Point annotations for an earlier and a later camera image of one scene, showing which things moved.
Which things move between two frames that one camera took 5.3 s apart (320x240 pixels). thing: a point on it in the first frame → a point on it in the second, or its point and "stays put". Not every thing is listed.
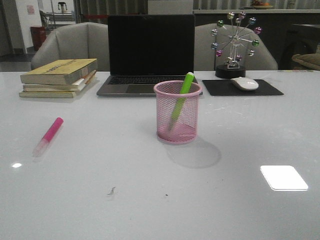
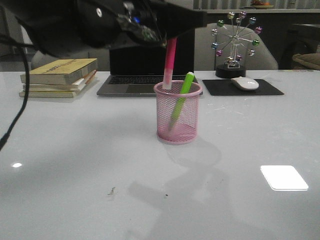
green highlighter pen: (184, 93) stays put
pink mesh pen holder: (177, 113) stays put
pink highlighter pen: (46, 141) → (170, 57)
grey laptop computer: (144, 50) stays put
